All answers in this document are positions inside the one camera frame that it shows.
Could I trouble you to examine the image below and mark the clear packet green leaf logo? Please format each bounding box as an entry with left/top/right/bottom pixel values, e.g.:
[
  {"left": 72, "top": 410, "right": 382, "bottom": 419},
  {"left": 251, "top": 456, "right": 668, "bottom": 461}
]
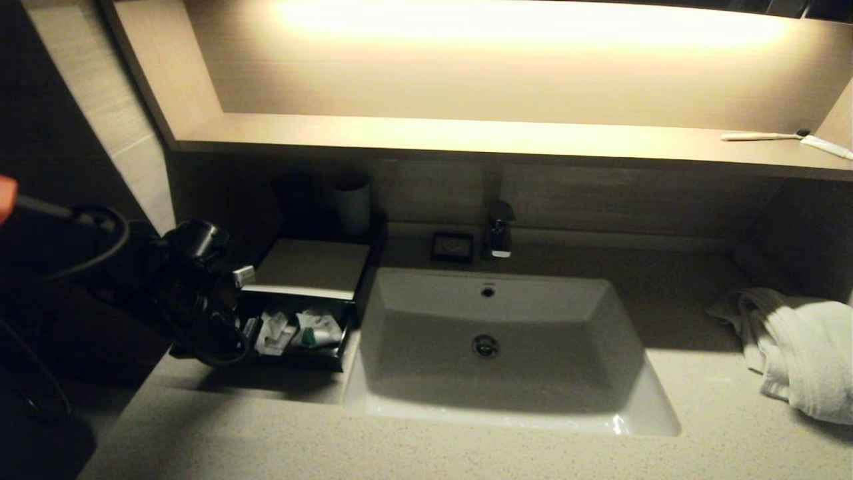
[{"left": 297, "top": 308, "right": 344, "bottom": 333}]

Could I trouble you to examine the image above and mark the clear sachet green label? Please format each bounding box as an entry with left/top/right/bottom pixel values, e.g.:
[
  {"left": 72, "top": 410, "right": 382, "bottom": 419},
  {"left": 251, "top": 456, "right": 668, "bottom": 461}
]
[{"left": 293, "top": 327, "right": 345, "bottom": 351}]

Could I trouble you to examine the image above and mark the dark plastic cup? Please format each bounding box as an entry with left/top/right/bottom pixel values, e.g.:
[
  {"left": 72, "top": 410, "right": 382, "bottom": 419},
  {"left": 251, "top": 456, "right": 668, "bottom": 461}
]
[{"left": 273, "top": 173, "right": 321, "bottom": 224}]

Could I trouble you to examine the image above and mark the white toothbrush dark head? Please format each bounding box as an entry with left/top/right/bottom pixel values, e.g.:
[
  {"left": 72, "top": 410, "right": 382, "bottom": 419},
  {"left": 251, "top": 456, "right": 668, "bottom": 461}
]
[{"left": 721, "top": 127, "right": 812, "bottom": 141}]

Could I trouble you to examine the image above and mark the black box drawer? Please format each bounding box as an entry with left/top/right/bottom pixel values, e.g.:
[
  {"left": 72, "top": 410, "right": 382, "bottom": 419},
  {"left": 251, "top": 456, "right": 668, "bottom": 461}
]
[{"left": 170, "top": 293, "right": 354, "bottom": 373}]

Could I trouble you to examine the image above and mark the small black soap dish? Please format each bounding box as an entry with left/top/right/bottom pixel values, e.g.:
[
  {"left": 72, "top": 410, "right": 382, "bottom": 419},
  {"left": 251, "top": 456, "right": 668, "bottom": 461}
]
[{"left": 430, "top": 231, "right": 474, "bottom": 264}]

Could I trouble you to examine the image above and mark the lit wooden wall shelf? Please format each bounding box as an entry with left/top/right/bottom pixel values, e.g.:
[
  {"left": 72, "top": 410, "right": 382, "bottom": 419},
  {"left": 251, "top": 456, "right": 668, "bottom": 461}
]
[{"left": 97, "top": 0, "right": 853, "bottom": 183}]

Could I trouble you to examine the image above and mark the chrome faucet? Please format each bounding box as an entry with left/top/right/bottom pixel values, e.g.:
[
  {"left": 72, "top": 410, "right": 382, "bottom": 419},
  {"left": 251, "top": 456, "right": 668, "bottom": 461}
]
[{"left": 484, "top": 201, "right": 516, "bottom": 259}]

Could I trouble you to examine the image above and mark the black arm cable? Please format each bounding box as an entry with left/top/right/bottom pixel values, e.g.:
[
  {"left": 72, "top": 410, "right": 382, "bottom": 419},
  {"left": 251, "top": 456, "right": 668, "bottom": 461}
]
[{"left": 13, "top": 197, "right": 131, "bottom": 281}]

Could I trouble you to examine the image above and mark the black amenity box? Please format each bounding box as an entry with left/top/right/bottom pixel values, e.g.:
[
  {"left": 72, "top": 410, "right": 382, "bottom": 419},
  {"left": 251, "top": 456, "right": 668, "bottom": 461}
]
[{"left": 240, "top": 212, "right": 389, "bottom": 327}]

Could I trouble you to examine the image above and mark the white ceramic sink basin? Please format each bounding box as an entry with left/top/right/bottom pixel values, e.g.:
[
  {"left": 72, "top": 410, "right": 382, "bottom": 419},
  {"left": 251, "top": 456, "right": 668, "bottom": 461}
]
[{"left": 341, "top": 267, "right": 682, "bottom": 438}]

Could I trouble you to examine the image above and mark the grey plastic cup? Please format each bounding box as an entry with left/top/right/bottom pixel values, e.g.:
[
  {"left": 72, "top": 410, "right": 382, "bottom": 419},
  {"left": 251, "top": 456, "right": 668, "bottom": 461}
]
[{"left": 333, "top": 173, "right": 372, "bottom": 236}]

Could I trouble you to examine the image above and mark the white toothpaste tube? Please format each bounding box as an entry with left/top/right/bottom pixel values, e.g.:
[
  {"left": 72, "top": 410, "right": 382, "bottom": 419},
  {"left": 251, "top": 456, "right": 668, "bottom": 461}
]
[{"left": 801, "top": 134, "right": 853, "bottom": 160}]

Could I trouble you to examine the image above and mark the white folded towel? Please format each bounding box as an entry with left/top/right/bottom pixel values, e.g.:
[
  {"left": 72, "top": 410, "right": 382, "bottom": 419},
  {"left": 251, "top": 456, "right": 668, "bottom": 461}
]
[{"left": 703, "top": 287, "right": 853, "bottom": 426}]

